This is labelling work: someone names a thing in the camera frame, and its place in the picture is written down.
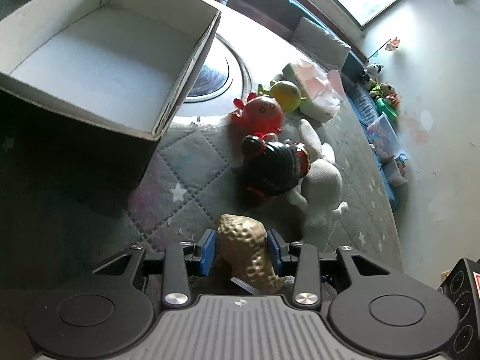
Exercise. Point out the small toy box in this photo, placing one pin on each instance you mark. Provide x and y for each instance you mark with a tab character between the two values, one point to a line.
395	170

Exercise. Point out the black tracker cube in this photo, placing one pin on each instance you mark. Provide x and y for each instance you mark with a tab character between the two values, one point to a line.
461	286

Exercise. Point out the grey cardboard storage box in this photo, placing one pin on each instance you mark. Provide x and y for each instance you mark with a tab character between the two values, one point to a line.
88	87

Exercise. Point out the pile of small plush toys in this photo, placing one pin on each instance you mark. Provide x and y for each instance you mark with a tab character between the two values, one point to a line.
386	92

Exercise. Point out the white tissue box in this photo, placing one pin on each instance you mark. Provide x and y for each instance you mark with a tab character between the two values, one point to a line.
322	90

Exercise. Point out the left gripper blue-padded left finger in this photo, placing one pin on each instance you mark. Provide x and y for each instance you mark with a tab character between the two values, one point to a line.
207	244

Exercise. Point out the black white plush toy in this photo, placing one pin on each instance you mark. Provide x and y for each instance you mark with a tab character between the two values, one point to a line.
372	72

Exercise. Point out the grey quilted star mat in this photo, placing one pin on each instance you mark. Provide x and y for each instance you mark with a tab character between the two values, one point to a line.
203	169

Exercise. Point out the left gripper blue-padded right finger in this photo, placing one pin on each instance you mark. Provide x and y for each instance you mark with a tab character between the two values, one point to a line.
274	245

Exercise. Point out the yellow green squeaky toy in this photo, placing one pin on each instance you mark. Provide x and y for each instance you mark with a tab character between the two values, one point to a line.
286	93

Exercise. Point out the tan peanut toy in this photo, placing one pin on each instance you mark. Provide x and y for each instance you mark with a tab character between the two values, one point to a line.
242	242

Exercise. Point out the blue bench sofa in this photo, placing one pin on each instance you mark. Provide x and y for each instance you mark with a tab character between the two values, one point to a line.
294	22

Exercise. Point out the paper pinwheel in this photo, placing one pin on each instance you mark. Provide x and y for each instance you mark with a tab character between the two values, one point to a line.
390	45

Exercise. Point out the green plastic toy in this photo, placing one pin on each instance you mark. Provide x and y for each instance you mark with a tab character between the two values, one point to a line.
384	108

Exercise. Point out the clear plastic storage bin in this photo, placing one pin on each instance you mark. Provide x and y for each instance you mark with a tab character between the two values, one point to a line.
386	142

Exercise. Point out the round induction cooktop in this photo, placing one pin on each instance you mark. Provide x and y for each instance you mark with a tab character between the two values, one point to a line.
223	78

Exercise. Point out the white knitted rabbit doll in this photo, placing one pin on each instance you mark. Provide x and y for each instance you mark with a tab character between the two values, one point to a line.
319	196

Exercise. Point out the black red doll toy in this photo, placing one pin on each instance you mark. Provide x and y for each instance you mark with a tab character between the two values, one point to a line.
272	168

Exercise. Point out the grey cushion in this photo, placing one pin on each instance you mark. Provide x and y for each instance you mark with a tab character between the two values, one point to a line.
320	45

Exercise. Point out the red octopus squeaky toy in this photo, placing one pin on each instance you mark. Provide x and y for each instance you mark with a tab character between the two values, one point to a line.
257	115

